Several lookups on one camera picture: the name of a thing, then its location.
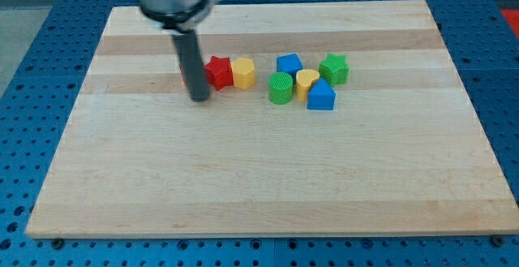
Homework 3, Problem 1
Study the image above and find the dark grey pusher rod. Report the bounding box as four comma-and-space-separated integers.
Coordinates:
172, 30, 210, 102

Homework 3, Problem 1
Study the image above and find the red star block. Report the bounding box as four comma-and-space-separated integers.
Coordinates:
204, 56, 234, 91

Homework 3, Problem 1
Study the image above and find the blue triangle block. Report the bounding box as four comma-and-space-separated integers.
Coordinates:
307, 78, 337, 110

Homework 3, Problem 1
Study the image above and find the green cylinder block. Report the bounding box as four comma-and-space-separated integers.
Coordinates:
268, 72, 293, 105

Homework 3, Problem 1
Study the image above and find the green star block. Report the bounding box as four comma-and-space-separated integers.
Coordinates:
318, 53, 350, 87

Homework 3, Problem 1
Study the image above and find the yellow heart block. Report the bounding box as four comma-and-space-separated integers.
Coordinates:
296, 69, 320, 101

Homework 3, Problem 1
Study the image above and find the wooden board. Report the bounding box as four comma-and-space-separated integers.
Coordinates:
26, 0, 518, 239

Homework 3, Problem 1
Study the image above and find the yellow hexagon block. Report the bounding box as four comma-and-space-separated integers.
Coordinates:
231, 58, 256, 89

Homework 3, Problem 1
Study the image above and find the blue cube block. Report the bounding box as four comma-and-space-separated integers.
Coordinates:
276, 54, 303, 84

